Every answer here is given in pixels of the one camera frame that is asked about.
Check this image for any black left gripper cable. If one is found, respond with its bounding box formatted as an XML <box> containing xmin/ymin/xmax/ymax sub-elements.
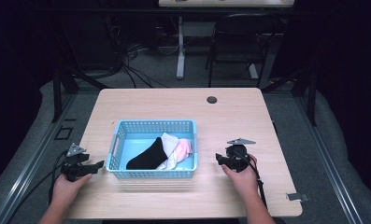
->
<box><xmin>6</xmin><ymin>150</ymin><xmax>69</xmax><ymax>224</ymax></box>

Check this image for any black folding chair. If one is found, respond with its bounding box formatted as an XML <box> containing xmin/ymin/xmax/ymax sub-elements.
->
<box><xmin>206</xmin><ymin>11</ymin><xmax>283</xmax><ymax>89</ymax></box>

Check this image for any person's left hand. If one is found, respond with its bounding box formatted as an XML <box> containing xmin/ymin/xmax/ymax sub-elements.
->
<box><xmin>50</xmin><ymin>173</ymin><xmax>93</xmax><ymax>207</ymax></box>

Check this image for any black metal frame stand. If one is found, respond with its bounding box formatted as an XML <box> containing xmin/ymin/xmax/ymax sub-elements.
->
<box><xmin>261</xmin><ymin>64</ymin><xmax>319</xmax><ymax>127</ymax></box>
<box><xmin>47</xmin><ymin>18</ymin><xmax>112</xmax><ymax>124</ymax></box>

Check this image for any pink sock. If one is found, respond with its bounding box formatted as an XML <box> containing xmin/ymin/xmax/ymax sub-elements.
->
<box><xmin>173</xmin><ymin>138</ymin><xmax>193</xmax><ymax>163</ymax></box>

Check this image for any small grey metal bracket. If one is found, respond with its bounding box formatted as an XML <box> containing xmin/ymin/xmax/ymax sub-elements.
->
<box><xmin>285</xmin><ymin>191</ymin><xmax>310</xmax><ymax>203</ymax></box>

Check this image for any light blue plastic basket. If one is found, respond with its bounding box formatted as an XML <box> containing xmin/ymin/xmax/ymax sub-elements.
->
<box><xmin>105</xmin><ymin>119</ymin><xmax>199</xmax><ymax>180</ymax></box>

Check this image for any bundle of black floor cables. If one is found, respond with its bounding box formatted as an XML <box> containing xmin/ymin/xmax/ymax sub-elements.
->
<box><xmin>103</xmin><ymin>15</ymin><xmax>181</xmax><ymax>90</ymax></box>

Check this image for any aluminium floor rail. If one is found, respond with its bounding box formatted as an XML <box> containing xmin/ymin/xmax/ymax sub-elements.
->
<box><xmin>293</xmin><ymin>92</ymin><xmax>366</xmax><ymax>224</ymax></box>
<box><xmin>0</xmin><ymin>92</ymin><xmax>78</xmax><ymax>224</ymax></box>

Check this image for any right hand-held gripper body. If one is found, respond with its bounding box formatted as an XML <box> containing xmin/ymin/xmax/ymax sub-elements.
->
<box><xmin>224</xmin><ymin>137</ymin><xmax>258</xmax><ymax>174</ymax></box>

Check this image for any person's right hand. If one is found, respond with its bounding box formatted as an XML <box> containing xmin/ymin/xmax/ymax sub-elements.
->
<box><xmin>221</xmin><ymin>154</ymin><xmax>260</xmax><ymax>200</ymax></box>

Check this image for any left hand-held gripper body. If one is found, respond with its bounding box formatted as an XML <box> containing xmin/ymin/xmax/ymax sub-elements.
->
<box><xmin>61</xmin><ymin>142</ymin><xmax>91</xmax><ymax>183</ymax></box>

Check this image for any white sock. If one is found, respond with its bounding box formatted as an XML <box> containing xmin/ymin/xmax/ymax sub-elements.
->
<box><xmin>156</xmin><ymin>132</ymin><xmax>180</xmax><ymax>171</ymax></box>

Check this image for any white desk leg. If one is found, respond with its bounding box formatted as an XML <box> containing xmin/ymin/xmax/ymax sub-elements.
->
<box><xmin>175</xmin><ymin>15</ymin><xmax>188</xmax><ymax>80</ymax></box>

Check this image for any black sock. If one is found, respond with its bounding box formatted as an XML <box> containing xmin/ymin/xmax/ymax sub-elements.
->
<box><xmin>125</xmin><ymin>136</ymin><xmax>169</xmax><ymax>171</ymax></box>

